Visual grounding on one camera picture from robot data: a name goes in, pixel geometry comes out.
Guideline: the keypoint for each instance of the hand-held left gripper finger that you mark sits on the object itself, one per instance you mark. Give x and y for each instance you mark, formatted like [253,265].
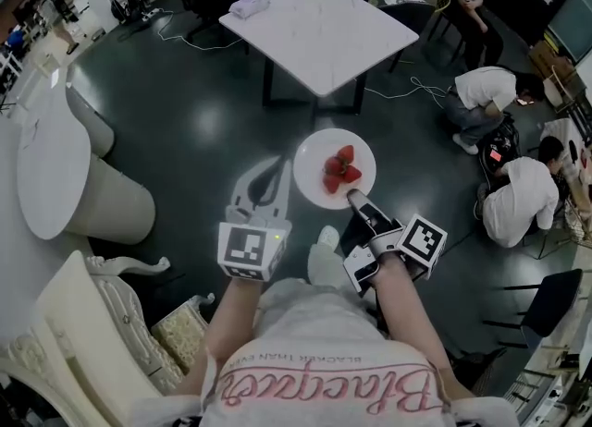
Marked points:
[286,189]
[241,185]

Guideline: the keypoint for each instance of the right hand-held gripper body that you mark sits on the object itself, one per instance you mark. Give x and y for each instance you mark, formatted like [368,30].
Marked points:
[423,242]

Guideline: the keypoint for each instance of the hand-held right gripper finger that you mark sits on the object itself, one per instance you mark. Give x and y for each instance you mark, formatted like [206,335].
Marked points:
[357,199]

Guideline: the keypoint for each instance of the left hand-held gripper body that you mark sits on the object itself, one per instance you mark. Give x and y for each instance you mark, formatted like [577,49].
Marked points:
[250,245]

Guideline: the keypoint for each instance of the white round plate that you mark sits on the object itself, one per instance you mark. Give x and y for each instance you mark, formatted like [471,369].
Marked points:
[309,171]

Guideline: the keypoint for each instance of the person's left forearm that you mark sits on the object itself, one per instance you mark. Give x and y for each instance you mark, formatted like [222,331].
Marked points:
[226,323]

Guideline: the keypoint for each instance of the person's right forearm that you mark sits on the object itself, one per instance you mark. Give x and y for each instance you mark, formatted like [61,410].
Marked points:
[407,314]

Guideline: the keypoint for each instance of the white square table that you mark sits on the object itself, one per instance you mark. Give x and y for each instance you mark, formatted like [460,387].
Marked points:
[324,37]

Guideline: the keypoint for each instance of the person's white shoe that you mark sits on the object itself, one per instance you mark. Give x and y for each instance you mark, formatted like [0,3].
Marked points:
[329,235]

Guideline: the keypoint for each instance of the person's leg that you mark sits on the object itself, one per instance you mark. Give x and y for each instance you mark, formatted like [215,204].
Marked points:
[321,263]

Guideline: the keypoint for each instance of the cream textured seat cushion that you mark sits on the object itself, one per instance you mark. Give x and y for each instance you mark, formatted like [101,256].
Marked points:
[180,333]

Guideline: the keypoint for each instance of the black equipment bag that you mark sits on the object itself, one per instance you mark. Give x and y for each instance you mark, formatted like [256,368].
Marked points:
[499,148]

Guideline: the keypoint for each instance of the person's white printed t-shirt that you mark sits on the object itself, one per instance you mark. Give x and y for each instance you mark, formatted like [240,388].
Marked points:
[319,346]

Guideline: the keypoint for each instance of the black metal chair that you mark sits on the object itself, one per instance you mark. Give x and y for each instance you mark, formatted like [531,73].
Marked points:
[552,300]

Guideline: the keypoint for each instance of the white tissue pack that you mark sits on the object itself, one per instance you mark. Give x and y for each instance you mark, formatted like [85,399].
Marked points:
[250,4]

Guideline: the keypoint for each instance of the dark blue chair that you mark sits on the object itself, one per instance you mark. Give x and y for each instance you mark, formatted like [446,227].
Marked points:
[407,18]

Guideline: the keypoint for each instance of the ornate white carved chair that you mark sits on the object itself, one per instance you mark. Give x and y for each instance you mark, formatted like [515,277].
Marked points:
[78,323]

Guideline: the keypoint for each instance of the round white side table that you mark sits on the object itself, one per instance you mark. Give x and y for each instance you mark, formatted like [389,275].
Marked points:
[53,175]

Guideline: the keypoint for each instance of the white power strip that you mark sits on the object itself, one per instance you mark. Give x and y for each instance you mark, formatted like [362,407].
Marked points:
[151,14]

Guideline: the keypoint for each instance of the black backpack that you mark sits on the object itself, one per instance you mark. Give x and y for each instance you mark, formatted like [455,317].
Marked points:
[127,7]

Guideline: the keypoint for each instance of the cardboard box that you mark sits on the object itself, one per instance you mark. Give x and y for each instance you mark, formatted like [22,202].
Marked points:
[550,60]

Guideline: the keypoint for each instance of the beige cylindrical pedestal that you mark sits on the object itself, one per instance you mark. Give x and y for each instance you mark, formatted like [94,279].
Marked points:
[94,127]
[118,203]

